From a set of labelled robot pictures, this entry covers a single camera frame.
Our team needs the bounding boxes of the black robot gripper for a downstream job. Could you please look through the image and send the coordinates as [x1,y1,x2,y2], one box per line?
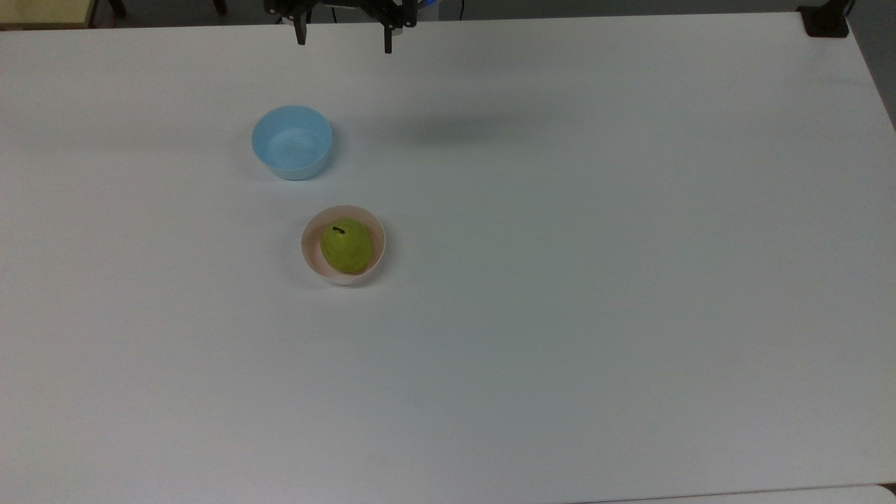
[264,0,419,55]

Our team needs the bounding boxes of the green pear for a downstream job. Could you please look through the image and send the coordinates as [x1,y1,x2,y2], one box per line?
[321,218,372,274]

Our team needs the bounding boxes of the blue plastic bowl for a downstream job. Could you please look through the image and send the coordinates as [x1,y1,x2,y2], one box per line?
[251,105,333,181]

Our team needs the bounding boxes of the pink plastic bowl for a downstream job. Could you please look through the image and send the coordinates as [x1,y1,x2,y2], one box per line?
[301,205,386,286]

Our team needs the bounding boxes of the wooden table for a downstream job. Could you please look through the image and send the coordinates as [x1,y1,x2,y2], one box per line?
[0,0,97,30]

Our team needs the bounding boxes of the black clamped camera stand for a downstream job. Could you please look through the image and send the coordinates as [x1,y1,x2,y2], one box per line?
[798,0,852,39]

